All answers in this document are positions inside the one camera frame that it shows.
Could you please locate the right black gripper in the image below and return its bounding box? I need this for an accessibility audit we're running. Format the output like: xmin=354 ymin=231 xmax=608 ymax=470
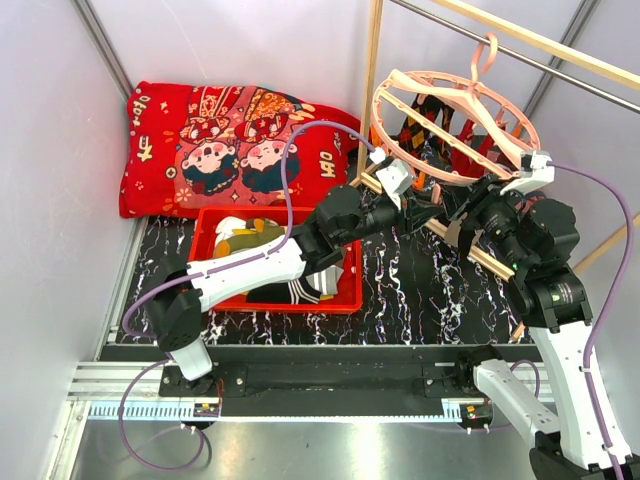
xmin=435 ymin=172 xmax=532 ymax=272

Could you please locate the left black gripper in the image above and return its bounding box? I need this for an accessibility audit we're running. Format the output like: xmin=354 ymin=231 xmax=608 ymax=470
xmin=336 ymin=188 xmax=442 ymax=247

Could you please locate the pink round clip hanger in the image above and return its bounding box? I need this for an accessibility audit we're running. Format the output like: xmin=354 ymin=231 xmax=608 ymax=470
xmin=372 ymin=33 xmax=541 ymax=185

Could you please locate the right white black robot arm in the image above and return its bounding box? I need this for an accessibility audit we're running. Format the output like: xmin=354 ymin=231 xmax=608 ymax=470
xmin=441 ymin=176 xmax=639 ymax=479

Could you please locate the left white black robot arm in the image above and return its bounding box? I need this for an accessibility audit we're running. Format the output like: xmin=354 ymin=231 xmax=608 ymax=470
xmin=144 ymin=185 xmax=444 ymax=396

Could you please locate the red patterned sock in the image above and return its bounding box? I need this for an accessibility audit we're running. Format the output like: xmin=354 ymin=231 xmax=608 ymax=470
xmin=451 ymin=119 xmax=501 ymax=178

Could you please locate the black argyle sock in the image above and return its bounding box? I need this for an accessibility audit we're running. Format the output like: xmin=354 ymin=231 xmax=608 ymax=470
xmin=397 ymin=94 xmax=454 ymax=163

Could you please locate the red plastic basket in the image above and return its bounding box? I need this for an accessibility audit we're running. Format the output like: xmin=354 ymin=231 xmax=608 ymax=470
xmin=189 ymin=205 xmax=363 ymax=315

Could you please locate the black white striped sock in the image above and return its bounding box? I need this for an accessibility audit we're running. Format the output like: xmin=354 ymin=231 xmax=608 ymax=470
xmin=246 ymin=279 xmax=322 ymax=305

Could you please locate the olive green sock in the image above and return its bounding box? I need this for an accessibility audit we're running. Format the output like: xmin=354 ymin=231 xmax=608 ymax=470
xmin=213 ymin=219 xmax=286 ymax=258

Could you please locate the metal hanging rod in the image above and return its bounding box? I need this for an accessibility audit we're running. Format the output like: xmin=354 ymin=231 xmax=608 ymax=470
xmin=392 ymin=0 xmax=639 ymax=114

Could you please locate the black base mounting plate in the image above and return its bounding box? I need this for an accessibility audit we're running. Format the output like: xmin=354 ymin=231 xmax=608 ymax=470
xmin=97 ymin=342 xmax=551 ymax=399

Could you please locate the red cartoon print pillow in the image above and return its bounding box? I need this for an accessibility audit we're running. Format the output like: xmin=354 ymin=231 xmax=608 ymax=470
xmin=119 ymin=82 xmax=360 ymax=218

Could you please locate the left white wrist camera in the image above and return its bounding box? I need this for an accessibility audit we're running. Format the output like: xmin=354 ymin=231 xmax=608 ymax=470
xmin=369 ymin=148 xmax=415 ymax=210

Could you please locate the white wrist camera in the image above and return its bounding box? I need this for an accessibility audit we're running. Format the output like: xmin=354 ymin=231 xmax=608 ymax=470
xmin=369 ymin=148 xmax=415 ymax=210
xmin=500 ymin=150 xmax=555 ymax=196

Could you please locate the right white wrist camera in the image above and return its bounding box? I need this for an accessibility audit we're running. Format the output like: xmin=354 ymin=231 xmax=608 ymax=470
xmin=500 ymin=150 xmax=555 ymax=196

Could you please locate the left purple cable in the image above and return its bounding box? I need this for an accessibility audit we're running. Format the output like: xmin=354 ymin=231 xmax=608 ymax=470
xmin=117 ymin=120 xmax=381 ymax=474

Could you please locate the wooden drying rack frame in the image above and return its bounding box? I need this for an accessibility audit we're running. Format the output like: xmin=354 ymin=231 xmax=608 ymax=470
xmin=341 ymin=1 xmax=639 ymax=345

